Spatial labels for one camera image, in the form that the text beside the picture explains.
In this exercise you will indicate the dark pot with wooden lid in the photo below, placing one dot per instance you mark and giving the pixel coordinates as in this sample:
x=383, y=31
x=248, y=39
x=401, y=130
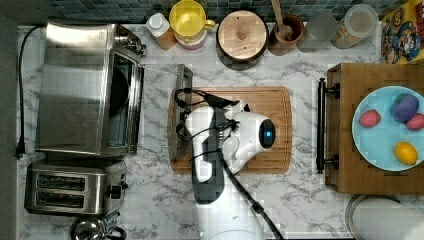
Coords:
x=241, y=39

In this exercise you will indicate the white round bowl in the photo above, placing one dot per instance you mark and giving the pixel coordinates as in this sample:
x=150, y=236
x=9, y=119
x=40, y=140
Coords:
x=372, y=217

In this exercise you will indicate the stainless two-slot toaster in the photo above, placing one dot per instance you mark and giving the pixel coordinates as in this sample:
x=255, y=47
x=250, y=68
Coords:
x=75, y=188

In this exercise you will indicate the frosted glass cup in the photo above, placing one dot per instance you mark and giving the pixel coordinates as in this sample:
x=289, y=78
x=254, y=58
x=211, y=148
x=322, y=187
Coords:
x=318, y=31

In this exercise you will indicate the red toy strawberry right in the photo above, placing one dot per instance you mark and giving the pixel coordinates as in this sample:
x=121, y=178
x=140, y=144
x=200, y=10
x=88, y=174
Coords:
x=416, y=122

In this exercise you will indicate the white-capped bottle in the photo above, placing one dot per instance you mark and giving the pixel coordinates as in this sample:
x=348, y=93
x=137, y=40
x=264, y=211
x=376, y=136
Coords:
x=160, y=28

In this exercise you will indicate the colourful cereal box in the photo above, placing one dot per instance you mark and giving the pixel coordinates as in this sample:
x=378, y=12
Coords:
x=402, y=39

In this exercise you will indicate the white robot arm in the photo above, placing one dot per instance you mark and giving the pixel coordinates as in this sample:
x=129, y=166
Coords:
x=223, y=140

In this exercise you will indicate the purple toy plum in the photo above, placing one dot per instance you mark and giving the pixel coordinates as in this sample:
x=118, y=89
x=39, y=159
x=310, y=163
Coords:
x=404, y=107

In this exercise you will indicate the wooden spoon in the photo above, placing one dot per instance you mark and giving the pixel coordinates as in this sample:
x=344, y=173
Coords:
x=284, y=31

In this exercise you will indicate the yellow measuring cup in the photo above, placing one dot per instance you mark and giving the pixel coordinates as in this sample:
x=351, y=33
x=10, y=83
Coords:
x=188, y=18

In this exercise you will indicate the wooden drawer box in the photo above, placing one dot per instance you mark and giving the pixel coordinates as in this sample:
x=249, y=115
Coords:
x=346, y=171

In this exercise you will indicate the stainless toaster oven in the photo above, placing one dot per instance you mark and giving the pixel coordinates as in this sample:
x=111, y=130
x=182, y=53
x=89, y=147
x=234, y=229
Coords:
x=91, y=90

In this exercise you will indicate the bamboo cutting board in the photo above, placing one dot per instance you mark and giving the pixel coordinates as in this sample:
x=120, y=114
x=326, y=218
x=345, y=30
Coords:
x=274, y=103

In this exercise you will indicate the brown wooden utensil cup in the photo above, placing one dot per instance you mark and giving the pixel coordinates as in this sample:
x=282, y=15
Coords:
x=280, y=46

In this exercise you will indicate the chrome kettle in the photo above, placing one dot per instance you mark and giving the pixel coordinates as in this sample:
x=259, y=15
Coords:
x=97, y=228

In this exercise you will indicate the clear lidded food jar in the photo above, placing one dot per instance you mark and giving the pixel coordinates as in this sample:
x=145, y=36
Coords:
x=359, y=22

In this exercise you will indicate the yellow toy lemon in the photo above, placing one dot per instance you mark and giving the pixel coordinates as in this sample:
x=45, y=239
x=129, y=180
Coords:
x=406, y=153

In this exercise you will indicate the red toy strawberry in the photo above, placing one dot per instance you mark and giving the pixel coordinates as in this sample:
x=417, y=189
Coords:
x=370, y=118
x=416, y=122

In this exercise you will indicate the black drawer handle bar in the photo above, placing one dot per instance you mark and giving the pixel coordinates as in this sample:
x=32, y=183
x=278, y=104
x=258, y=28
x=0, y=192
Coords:
x=320, y=126

